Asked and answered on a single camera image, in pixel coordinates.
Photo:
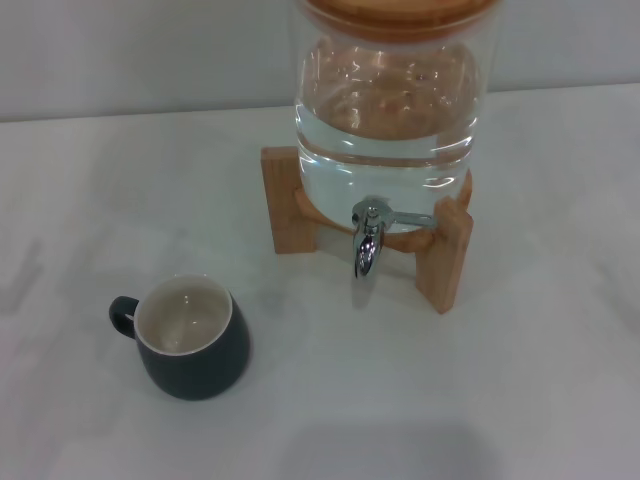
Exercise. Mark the chrome faucet with lever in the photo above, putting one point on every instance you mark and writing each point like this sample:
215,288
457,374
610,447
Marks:
367,247

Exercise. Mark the black ceramic cup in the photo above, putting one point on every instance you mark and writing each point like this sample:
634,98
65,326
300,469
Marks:
200,370

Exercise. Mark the glass water dispenser jar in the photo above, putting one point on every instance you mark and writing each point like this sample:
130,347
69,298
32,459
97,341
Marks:
385,125

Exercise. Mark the wooden dispenser lid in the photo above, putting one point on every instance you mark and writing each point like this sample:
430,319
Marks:
395,15

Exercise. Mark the wooden dispenser stand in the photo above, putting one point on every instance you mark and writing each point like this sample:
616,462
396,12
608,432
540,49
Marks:
282,200

